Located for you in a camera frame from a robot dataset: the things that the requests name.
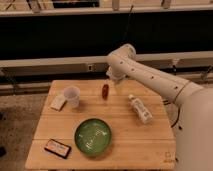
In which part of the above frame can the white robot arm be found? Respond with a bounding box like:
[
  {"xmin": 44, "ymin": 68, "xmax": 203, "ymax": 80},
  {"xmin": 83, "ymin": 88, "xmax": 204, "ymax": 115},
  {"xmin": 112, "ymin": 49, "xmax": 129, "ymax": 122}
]
[{"xmin": 106, "ymin": 44, "xmax": 213, "ymax": 171}]

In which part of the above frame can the green ceramic bowl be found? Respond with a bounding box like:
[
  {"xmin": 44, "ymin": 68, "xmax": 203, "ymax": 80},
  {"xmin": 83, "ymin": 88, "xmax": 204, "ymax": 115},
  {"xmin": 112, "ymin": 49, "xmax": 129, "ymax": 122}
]
[{"xmin": 74, "ymin": 118, "xmax": 112, "ymax": 157}]

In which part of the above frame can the translucent plastic cup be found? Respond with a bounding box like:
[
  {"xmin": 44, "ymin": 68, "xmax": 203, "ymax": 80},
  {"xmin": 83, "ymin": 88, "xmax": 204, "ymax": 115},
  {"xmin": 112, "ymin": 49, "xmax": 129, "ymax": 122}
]
[{"xmin": 63, "ymin": 86, "xmax": 80, "ymax": 108}]

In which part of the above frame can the white tube bottle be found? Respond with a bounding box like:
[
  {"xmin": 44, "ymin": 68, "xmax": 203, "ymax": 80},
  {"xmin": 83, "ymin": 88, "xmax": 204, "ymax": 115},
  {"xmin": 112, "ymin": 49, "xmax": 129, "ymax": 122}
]
[{"xmin": 128, "ymin": 94, "xmax": 153, "ymax": 124}]

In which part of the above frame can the wooden folding table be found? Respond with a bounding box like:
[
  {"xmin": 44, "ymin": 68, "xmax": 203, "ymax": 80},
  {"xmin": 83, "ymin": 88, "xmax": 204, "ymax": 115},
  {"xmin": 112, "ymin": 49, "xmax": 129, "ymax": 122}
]
[{"xmin": 25, "ymin": 80, "xmax": 176, "ymax": 170}]

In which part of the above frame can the white sponge block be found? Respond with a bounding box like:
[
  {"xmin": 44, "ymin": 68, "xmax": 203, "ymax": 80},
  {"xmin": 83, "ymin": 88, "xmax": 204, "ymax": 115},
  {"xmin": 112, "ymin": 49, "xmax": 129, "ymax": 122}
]
[{"xmin": 50, "ymin": 94, "xmax": 66, "ymax": 111}]

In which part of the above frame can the black hanging cable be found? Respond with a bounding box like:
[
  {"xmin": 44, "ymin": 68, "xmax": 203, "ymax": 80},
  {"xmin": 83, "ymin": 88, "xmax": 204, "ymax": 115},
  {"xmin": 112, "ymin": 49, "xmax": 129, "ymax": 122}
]
[{"xmin": 121, "ymin": 3, "xmax": 135, "ymax": 46}]

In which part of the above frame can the black floor cable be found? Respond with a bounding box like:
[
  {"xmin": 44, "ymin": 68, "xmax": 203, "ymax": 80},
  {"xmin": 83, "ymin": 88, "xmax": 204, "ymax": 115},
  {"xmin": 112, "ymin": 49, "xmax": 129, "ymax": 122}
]
[{"xmin": 170, "ymin": 106, "xmax": 183, "ymax": 130}]

